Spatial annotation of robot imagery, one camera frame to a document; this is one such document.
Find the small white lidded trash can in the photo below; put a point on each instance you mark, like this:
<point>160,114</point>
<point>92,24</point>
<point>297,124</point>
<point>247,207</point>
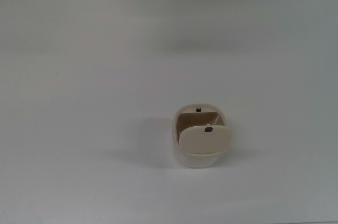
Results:
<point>202,139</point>

